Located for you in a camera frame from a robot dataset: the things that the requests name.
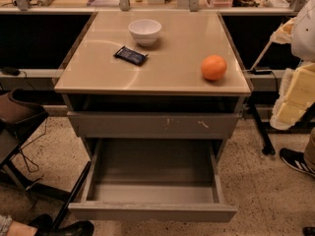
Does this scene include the black shoe bottom left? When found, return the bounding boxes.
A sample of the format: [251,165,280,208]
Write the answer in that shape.
[28,213,95,236]

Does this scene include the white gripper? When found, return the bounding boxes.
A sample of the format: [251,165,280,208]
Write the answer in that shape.
[270,18,315,130]

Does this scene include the white bowl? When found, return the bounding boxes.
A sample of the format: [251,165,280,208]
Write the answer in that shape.
[128,19,161,46]

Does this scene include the open grey middle drawer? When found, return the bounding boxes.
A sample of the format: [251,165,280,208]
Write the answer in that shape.
[69,139,237,222]

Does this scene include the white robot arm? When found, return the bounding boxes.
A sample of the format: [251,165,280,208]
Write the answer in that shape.
[270,0,315,130]

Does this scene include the dark office chair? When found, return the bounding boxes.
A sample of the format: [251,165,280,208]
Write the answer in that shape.
[0,88,72,204]

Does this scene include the white stick with black base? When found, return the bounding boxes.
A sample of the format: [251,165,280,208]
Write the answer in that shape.
[247,40,273,73]

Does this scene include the orange fruit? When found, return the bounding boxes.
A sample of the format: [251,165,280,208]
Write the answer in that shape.
[201,55,227,81]

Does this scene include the black power adapter left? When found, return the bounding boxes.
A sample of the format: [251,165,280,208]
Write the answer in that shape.
[0,67,20,76]

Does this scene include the black and white sneaker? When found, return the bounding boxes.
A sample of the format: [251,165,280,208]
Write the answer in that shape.
[280,148,315,177]

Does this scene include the closed grey top drawer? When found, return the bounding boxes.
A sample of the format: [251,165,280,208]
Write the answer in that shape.
[68,111,238,140]

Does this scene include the black metal table leg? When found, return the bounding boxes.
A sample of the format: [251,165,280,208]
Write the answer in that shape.
[249,102,276,155]

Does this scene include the grey drawer cabinet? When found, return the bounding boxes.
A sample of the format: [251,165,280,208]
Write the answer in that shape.
[53,10,253,223]

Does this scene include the dark blue snack packet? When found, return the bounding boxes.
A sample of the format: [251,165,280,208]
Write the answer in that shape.
[113,46,148,66]

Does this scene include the black power adapter right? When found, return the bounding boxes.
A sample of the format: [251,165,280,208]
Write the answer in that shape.
[251,67,273,75]

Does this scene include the black power adapter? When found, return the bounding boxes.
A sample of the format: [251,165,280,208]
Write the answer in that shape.
[251,67,273,75]
[0,67,20,76]

